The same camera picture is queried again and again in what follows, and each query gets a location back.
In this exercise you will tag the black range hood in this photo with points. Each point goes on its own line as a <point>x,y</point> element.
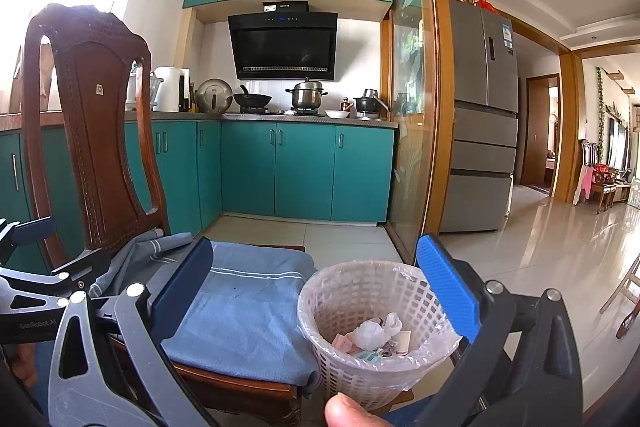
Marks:
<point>282,47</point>

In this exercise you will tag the clear plastic bin liner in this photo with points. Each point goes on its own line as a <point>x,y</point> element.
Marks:
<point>320,292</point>

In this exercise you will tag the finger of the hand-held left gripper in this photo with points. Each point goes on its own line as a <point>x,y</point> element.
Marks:
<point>35,228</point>
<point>82,268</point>

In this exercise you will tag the red bag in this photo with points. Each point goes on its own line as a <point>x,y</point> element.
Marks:
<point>484,3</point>

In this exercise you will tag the small dark saucepan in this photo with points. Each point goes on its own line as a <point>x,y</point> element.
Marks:
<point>369,104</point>

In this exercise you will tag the light wooden chair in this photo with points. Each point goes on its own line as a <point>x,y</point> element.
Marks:
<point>625,302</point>

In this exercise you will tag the black wok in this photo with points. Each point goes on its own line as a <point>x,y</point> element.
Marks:
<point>252,99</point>

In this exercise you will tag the pink hanging garment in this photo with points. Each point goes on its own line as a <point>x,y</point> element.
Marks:
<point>582,187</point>

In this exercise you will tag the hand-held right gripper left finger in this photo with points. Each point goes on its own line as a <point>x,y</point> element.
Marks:
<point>182,292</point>

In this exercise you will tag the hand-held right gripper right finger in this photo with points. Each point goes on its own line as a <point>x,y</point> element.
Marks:
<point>447,292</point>

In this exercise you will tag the small brown bottle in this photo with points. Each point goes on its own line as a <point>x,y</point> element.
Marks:
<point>345,103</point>

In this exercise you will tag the person's right hand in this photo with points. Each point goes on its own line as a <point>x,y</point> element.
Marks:
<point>345,412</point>

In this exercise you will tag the steel pot lid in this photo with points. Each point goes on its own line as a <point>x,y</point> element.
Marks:
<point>214,96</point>

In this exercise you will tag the person's blue jeans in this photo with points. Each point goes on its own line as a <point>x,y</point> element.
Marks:
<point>400,414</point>

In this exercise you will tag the wooden armchair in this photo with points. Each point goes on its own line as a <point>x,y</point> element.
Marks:
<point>600,187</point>

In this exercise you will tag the wooden interior door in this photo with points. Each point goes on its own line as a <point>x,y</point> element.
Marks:
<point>537,132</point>

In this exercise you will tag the grey refrigerator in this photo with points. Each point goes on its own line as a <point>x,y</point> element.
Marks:
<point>480,67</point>

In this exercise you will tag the blue striped cloth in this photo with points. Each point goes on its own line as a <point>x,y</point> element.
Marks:
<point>240,307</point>

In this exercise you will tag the white plastic lattice basket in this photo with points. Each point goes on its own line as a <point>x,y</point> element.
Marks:
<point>345,372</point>

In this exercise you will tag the green vine garland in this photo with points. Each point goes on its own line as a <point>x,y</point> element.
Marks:
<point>600,97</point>

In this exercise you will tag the wooden framed glass sliding door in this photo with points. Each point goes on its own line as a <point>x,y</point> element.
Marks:
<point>412,132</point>

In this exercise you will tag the clear food processor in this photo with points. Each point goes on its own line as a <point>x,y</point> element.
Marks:
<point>156,89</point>

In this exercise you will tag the dark television screen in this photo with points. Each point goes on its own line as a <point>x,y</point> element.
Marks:
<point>617,147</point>

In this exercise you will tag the white dish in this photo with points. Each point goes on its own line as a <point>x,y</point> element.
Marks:
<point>337,113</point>

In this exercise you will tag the carved wooden chair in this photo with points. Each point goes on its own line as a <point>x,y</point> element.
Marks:
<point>95,132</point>

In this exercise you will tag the teal lower kitchen cabinets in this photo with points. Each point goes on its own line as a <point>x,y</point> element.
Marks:
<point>300,167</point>

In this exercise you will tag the stainless steel pot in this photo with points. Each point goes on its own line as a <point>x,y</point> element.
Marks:
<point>306,97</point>

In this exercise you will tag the white electric kettle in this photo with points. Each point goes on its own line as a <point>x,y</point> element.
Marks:
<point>170,89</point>

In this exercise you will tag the wooden doorway frame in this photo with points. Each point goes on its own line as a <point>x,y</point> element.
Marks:
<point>570,122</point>

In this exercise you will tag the gas stove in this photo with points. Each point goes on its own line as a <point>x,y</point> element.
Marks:
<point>270,111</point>

